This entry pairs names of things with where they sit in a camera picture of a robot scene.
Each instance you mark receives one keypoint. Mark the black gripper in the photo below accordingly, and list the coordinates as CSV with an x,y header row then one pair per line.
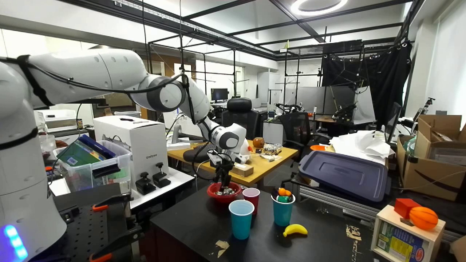
x,y
224,164

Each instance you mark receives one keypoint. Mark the red bowl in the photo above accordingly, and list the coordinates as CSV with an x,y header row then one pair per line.
x,y
212,194

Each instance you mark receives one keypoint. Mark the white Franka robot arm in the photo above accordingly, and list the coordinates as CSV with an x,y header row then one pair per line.
x,y
96,70

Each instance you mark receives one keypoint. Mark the wrapped candy pile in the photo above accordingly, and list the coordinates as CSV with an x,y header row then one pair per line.
x,y
234,191

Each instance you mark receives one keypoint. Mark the red plastic cup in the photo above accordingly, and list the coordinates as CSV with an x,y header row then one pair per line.
x,y
253,198

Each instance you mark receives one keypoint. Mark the light blue plastic cup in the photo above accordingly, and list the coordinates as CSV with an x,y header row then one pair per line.
x,y
240,223

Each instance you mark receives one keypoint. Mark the teal cup with toys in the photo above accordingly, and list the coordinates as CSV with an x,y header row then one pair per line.
x,y
282,213

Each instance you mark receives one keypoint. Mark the small wooden block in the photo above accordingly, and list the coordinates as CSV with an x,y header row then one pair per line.
x,y
243,169

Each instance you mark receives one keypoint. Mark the white plastic bag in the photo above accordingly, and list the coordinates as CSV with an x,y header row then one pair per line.
x,y
243,157

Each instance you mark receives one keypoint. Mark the yellow wooden table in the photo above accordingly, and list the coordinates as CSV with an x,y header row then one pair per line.
x,y
265,164

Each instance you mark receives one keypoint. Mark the white side table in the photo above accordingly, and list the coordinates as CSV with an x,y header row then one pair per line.
x,y
172,186

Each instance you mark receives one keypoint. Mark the glass jar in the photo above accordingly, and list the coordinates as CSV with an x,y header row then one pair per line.
x,y
269,151

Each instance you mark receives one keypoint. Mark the orange toy carrot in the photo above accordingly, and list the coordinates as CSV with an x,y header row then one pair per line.
x,y
284,192

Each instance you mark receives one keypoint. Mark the black joystick device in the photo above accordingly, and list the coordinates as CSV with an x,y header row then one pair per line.
x,y
144,185
162,178

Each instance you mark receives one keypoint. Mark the torn beige tape patch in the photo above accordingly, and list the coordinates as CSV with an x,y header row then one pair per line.
x,y
221,247

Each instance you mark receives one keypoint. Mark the black office chair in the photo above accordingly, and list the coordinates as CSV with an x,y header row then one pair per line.
x,y
240,106

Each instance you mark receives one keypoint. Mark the small dark computer monitor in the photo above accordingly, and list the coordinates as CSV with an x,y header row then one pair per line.
x,y
218,95

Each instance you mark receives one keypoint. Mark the yellow toy banana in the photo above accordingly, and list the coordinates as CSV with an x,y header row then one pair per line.
x,y
295,229

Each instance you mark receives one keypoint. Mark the black mesh chair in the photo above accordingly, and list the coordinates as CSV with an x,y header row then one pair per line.
x,y
295,128

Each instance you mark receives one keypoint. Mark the white cardboard box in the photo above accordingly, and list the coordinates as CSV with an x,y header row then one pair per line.
x,y
140,146

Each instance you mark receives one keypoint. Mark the small orange dish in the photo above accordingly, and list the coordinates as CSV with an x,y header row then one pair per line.
x,y
317,147

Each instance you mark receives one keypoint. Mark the blue bin lid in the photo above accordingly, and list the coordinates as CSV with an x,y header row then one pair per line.
x,y
346,175

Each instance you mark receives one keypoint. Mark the blue book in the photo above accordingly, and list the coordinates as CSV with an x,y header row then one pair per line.
x,y
99,147

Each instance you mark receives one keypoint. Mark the clear plastic storage bin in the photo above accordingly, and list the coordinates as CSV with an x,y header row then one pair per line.
x,y
87,178

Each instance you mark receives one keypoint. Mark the white crumpled sheet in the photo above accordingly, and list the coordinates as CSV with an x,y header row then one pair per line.
x,y
361,143

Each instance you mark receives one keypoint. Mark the green book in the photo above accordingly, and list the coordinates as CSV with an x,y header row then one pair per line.
x,y
77,154

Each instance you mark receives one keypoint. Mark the black perforated board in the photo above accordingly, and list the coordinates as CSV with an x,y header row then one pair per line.
x,y
81,227

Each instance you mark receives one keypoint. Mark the white desktop appliance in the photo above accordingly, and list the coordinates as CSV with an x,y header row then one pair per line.
x,y
58,118

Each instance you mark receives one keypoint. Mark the red toy block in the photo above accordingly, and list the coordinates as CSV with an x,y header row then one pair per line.
x,y
403,205

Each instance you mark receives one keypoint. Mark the wooden toy box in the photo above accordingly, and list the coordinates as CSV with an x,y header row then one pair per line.
x,y
402,242

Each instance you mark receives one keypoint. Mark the black curtain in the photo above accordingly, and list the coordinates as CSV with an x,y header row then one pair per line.
x,y
387,77

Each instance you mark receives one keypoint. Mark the large open cardboard box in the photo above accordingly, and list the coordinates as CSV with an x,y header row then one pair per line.
x,y
431,179

